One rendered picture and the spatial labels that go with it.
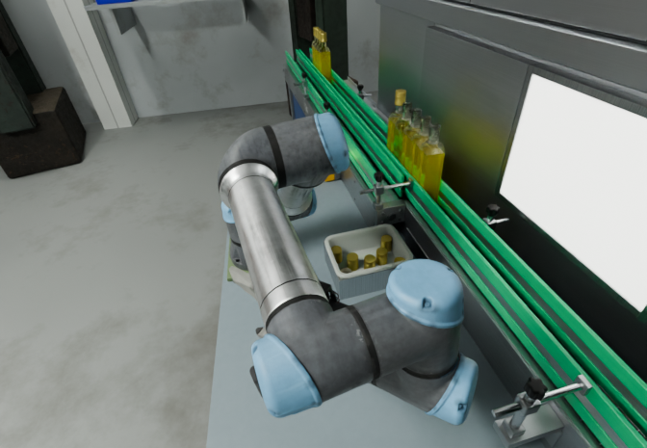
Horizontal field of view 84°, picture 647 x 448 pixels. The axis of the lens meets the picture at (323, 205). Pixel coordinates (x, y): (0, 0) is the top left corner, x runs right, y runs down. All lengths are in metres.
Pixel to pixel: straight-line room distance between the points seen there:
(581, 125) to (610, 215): 0.18
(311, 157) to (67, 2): 3.98
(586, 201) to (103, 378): 1.97
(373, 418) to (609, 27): 0.86
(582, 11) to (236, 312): 1.03
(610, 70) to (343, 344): 0.66
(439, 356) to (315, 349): 0.13
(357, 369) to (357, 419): 0.52
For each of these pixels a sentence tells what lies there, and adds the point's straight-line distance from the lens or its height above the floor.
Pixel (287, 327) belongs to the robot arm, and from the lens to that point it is 0.37.
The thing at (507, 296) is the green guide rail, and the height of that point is 0.95.
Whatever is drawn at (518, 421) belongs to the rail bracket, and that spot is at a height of 0.91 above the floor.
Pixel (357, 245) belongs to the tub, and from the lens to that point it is 1.13.
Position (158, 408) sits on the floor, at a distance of 1.90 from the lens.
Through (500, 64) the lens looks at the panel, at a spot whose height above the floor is 1.30.
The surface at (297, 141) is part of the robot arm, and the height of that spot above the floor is 1.29.
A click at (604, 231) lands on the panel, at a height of 1.09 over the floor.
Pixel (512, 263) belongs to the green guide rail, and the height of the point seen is 0.94.
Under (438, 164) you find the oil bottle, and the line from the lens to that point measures 1.07.
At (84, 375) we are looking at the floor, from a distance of 2.16.
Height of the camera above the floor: 1.56
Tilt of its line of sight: 36 degrees down
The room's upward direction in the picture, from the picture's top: 4 degrees counter-clockwise
